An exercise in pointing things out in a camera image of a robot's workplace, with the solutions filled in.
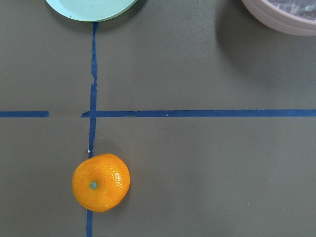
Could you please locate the light green plate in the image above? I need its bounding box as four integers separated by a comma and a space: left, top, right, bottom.
46, 0, 137, 22

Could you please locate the pink bowl with ice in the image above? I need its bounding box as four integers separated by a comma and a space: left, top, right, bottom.
242, 0, 316, 37

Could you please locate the orange mandarin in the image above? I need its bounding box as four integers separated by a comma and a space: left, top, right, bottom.
72, 154, 130, 212

